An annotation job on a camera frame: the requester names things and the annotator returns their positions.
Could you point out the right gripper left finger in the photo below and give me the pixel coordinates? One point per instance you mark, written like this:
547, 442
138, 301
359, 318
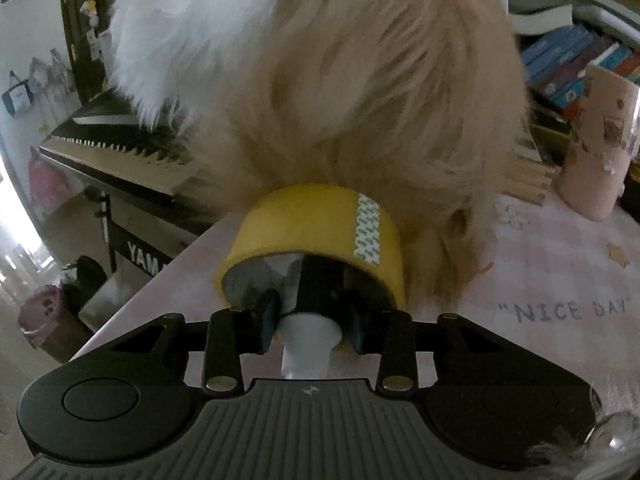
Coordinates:
232, 333

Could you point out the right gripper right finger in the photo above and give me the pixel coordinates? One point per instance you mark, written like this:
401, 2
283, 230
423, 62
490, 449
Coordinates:
396, 339

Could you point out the white bottle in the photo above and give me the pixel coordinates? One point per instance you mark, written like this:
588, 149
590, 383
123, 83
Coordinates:
308, 341

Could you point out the yellow tape roll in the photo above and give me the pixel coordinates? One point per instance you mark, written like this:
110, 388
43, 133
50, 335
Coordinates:
321, 220

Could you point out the black yamaha keyboard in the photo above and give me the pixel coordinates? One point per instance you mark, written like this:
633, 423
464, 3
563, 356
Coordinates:
104, 144

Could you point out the pink checkered tablecloth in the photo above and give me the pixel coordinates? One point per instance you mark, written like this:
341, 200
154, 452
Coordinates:
558, 284

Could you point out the wooden chess board box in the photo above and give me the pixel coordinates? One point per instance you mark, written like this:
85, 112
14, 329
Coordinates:
529, 172

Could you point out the fluffy tan white cat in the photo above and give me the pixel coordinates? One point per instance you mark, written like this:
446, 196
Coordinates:
415, 103

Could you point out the pink cylindrical cup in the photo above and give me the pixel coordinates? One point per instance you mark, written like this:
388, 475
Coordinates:
605, 137

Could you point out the row of leaning books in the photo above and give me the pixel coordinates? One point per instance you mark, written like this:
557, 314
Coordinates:
556, 62

